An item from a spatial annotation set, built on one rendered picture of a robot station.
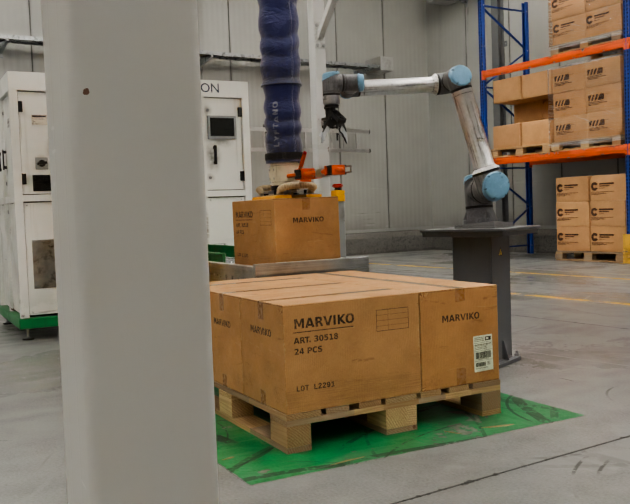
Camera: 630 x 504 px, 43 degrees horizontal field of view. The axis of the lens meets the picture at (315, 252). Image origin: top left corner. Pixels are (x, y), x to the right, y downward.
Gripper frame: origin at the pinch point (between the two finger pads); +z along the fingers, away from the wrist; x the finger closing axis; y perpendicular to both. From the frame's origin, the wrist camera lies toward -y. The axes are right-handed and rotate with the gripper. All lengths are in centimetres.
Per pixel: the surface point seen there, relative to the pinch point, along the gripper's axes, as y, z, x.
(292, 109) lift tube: 48, -24, 0
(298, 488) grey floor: -137, 122, 96
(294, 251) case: 29, 56, 11
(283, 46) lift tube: 47, -58, 4
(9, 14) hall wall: 902, -269, 27
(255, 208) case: 54, 32, 22
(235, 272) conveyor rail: 50, 67, 38
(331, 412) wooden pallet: -103, 109, 65
